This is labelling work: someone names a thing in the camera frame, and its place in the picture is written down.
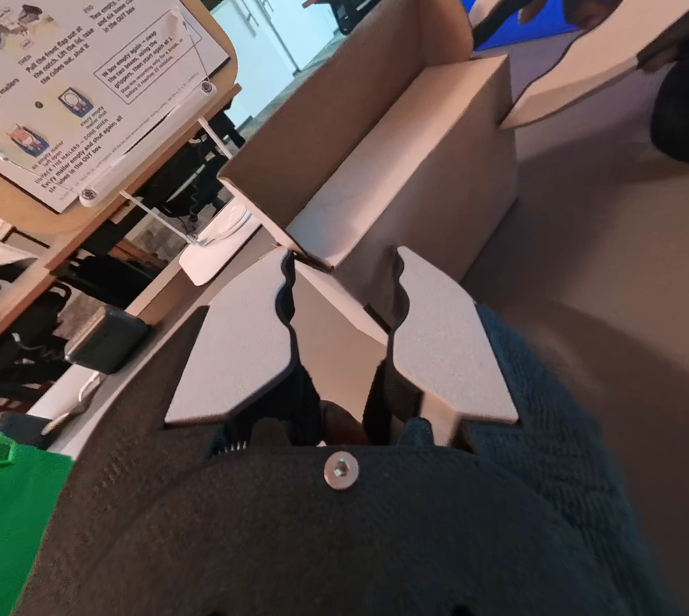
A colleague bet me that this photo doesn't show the person's right hand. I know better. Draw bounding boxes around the person's right hand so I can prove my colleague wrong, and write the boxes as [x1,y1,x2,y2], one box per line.
[519,0,614,31]

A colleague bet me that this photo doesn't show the black office chair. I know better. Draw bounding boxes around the black office chair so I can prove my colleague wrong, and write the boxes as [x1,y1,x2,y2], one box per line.
[0,250,73,412]

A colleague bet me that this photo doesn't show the instruction sheet on stand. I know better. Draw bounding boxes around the instruction sheet on stand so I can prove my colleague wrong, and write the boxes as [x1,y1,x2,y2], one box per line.
[0,0,240,272]

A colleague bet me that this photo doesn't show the white cable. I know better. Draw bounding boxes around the white cable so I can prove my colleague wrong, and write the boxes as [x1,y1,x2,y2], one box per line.
[40,373,104,438]

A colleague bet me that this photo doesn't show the white cardboard mailer box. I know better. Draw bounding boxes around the white cardboard mailer box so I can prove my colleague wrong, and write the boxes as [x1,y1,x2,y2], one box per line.
[218,0,519,339]

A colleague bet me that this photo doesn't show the printed instruction sheet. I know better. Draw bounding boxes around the printed instruction sheet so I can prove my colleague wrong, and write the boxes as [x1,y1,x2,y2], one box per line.
[0,0,231,214]

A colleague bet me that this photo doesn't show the grey desk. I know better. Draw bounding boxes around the grey desk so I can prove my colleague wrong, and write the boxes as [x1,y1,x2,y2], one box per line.
[24,48,689,616]

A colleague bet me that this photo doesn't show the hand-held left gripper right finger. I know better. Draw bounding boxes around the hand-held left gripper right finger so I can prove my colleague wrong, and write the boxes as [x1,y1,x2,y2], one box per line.
[388,246,520,449]

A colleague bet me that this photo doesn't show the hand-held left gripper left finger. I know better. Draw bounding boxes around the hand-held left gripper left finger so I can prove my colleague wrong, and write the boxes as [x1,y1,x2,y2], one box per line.
[163,246,298,425]

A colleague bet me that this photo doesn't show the dark power adapter cube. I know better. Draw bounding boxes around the dark power adapter cube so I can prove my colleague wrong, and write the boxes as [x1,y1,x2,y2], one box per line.
[0,414,50,452]
[65,304,151,376]

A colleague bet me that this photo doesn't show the black wrist rest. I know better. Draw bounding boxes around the black wrist rest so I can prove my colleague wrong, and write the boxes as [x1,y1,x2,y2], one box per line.
[648,70,689,163]

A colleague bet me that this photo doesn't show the green plastic bin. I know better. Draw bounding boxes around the green plastic bin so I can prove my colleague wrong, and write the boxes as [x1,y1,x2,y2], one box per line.
[0,430,74,616]

